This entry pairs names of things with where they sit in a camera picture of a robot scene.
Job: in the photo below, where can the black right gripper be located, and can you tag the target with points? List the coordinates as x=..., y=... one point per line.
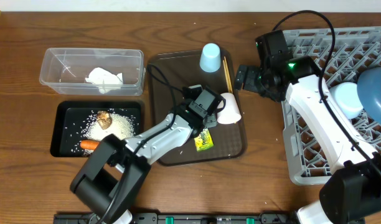
x=250, y=82

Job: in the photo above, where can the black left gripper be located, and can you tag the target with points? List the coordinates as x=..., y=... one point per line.
x=214, y=123

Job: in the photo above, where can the pink cup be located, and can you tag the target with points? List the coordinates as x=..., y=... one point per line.
x=229, y=113

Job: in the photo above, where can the light blue cup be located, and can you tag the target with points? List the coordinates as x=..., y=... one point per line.
x=210, y=58

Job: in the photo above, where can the white napkin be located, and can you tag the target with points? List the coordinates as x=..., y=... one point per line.
x=104, y=80

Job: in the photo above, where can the brown food scrap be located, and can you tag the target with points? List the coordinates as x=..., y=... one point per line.
x=104, y=119

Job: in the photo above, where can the light blue small bowl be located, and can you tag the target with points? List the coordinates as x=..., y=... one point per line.
x=346, y=96

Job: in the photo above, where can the orange carrot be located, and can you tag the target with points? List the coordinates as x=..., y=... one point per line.
x=89, y=145

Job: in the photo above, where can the dark blue bowl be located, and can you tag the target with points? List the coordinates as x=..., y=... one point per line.
x=369, y=92

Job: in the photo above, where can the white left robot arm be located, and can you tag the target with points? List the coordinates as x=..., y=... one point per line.
x=112, y=176

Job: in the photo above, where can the yellow green wrapper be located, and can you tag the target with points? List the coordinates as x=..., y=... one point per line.
x=203, y=141

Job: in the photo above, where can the brown serving tray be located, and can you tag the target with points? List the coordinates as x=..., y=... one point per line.
x=183, y=69

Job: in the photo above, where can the spilled rice grains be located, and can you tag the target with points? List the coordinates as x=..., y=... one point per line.
x=115, y=129

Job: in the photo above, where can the black plastic tray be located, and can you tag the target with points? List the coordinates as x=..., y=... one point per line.
x=66, y=105

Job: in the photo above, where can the clear plastic bin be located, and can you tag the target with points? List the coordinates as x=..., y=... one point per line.
x=65, y=69

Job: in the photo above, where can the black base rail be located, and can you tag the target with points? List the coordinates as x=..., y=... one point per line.
x=154, y=218

